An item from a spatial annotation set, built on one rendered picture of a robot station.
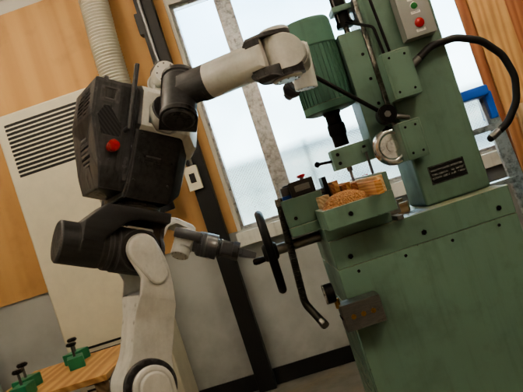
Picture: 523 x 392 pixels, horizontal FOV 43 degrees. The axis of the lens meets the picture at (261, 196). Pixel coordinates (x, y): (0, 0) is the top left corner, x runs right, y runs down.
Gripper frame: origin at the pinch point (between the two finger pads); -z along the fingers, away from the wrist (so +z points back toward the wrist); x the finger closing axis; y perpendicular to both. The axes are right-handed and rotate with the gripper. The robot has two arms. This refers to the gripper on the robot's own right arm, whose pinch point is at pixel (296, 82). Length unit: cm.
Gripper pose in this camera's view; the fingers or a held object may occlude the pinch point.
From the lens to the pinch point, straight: 213.5
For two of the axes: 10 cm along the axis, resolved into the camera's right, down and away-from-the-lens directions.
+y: 8.9, 4.6, 0.1
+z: 0.2, -0.1, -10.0
